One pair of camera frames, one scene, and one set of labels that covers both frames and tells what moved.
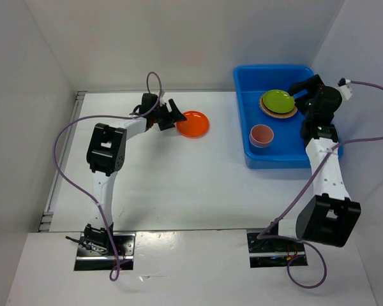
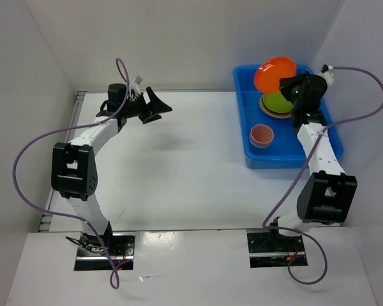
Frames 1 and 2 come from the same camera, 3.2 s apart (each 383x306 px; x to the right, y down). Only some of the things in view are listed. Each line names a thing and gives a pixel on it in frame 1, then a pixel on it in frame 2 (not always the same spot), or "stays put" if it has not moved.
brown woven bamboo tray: (277, 115) stays put
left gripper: (172, 117) -> (155, 106)
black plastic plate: (279, 113) stays put
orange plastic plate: (196, 125) -> (269, 72)
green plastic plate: (278, 101) stays put
